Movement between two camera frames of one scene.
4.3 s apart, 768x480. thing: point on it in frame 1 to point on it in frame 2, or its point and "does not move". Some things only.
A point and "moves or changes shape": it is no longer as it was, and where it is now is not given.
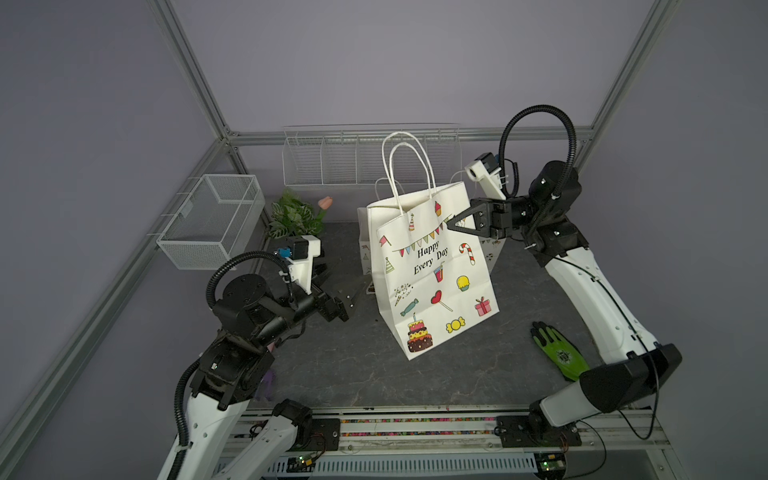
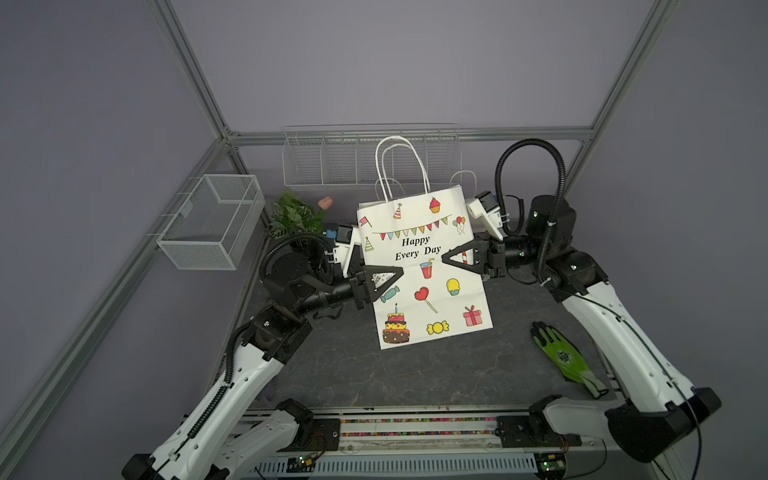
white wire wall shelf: [391, 162] does not move
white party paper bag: [431, 280] moves or changes shape
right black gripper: [500, 225] to [485, 250]
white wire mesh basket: [215, 224] does not move
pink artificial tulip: [325, 202] does not move
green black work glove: [558, 350] does not move
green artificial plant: [293, 217] does not move
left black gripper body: [328, 308] to [359, 289]
